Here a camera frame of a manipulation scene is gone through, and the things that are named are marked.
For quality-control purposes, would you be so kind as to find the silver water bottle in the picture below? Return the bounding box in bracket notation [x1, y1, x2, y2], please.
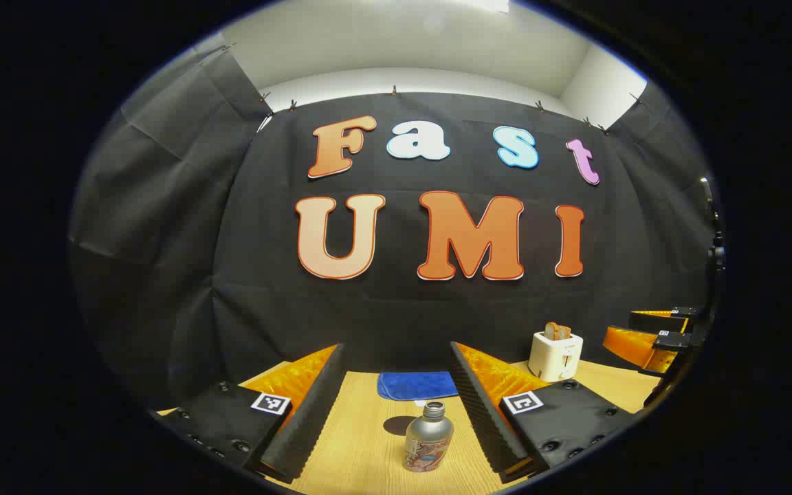
[403, 401, 454, 474]

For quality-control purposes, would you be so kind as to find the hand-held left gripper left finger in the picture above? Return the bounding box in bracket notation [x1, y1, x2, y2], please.
[154, 342, 347, 483]

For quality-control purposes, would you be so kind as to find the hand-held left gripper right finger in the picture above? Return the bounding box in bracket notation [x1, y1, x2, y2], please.
[450, 340, 636, 483]

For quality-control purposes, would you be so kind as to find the blue folded towel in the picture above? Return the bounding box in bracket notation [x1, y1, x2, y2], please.
[377, 371, 459, 402]

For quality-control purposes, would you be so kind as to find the black backdrop cloth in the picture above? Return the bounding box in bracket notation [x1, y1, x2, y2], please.
[68, 45, 720, 406]

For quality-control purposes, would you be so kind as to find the white toaster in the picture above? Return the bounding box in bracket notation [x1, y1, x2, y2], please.
[528, 330, 584, 383]

